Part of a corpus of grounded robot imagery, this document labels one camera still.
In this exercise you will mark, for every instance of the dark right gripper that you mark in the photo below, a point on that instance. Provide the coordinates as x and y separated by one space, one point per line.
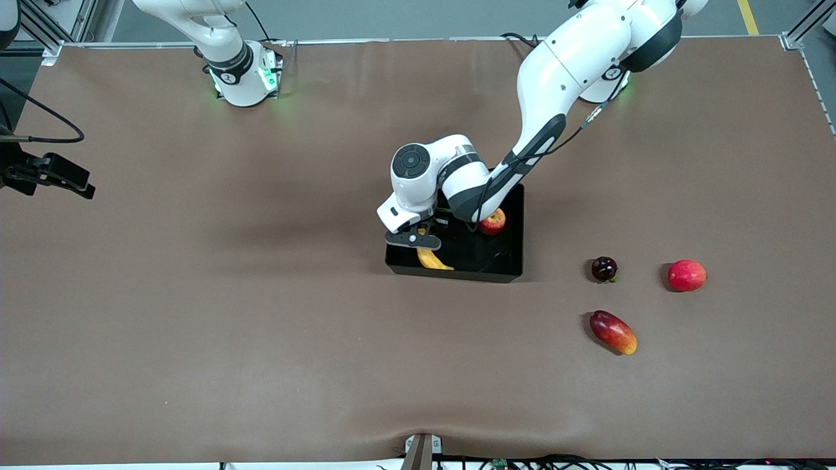
18 168

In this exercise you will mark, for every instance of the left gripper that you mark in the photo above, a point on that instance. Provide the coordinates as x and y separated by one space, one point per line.
439 223

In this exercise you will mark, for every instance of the yellow banana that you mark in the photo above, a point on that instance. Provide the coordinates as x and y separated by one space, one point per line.
431 259

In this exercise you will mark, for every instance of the red yellow striped apple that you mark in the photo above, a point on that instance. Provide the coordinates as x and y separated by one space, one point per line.
494 223

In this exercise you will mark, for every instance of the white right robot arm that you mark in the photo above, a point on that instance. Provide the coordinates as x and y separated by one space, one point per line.
228 59

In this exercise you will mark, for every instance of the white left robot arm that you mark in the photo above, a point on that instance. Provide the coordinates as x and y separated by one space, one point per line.
562 72

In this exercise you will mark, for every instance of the black rectangular box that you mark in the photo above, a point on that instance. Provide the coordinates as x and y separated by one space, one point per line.
483 258

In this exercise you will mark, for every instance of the dark purple mangosteen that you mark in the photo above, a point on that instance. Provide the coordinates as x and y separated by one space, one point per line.
603 267

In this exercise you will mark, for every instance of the brown table cover sheet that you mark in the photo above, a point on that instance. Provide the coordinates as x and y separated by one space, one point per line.
261 326

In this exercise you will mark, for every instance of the red yellow mango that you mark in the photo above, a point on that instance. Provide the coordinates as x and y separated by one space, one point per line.
614 333

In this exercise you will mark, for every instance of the small green circuit board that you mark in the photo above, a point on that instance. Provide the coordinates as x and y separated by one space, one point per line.
499 464

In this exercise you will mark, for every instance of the pink red pomegranate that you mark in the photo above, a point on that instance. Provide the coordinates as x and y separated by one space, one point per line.
686 275

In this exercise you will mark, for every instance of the aluminium frame profile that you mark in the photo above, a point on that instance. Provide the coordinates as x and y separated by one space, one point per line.
39 29
810 19

